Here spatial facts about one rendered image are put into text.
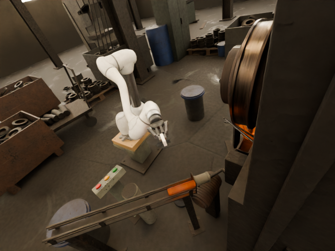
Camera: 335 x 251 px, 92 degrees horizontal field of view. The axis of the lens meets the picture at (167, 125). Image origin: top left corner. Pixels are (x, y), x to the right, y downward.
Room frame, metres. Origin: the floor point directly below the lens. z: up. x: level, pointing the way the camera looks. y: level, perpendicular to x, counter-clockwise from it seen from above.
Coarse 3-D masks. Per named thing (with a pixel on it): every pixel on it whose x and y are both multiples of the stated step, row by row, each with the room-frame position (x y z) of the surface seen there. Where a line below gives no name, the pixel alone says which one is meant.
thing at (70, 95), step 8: (88, 80) 3.60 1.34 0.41; (96, 80) 4.07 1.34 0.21; (72, 88) 3.66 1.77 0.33; (88, 88) 3.58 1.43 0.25; (96, 88) 3.41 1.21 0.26; (104, 88) 3.50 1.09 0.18; (72, 96) 3.26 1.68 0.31; (80, 96) 3.45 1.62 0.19; (88, 96) 3.27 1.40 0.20; (96, 96) 3.29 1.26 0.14; (104, 96) 3.46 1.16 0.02
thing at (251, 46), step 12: (264, 24) 0.61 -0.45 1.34; (252, 36) 0.58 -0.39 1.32; (264, 36) 0.55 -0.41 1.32; (252, 48) 0.54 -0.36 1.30; (240, 60) 0.53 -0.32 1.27; (252, 60) 0.51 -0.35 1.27; (240, 72) 0.51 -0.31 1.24; (252, 72) 0.48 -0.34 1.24; (240, 84) 0.49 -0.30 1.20; (240, 96) 0.48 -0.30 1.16; (240, 108) 0.48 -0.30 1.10; (240, 120) 0.49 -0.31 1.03
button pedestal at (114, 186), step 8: (120, 168) 0.78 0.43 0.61; (112, 176) 0.74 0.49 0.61; (120, 176) 0.74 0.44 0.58; (104, 184) 0.69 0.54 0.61; (112, 184) 0.69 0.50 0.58; (120, 184) 0.74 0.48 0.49; (96, 192) 0.65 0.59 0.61; (104, 192) 0.65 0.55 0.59; (112, 192) 0.69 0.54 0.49; (120, 192) 0.72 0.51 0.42; (120, 200) 0.69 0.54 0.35; (136, 216) 0.69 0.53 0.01
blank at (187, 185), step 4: (192, 180) 0.45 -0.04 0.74; (180, 184) 0.43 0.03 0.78; (184, 184) 0.42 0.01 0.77; (188, 184) 0.42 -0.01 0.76; (192, 184) 0.43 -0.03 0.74; (168, 188) 0.45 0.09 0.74; (172, 188) 0.43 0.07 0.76; (176, 188) 0.42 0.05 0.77; (180, 188) 0.41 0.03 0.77; (184, 188) 0.41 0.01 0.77; (188, 188) 0.41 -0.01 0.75; (168, 192) 0.43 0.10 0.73; (172, 192) 0.41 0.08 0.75; (176, 192) 0.40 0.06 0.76
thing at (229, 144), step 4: (228, 104) 1.14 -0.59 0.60; (228, 108) 1.08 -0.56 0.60; (236, 132) 1.09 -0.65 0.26; (236, 136) 1.09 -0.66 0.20; (228, 140) 1.22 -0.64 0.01; (232, 140) 1.20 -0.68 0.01; (236, 140) 1.09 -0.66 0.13; (228, 144) 1.16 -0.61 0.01; (232, 144) 1.15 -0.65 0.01; (236, 144) 1.09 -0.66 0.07; (228, 148) 1.11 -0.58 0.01; (232, 148) 1.09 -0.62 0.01
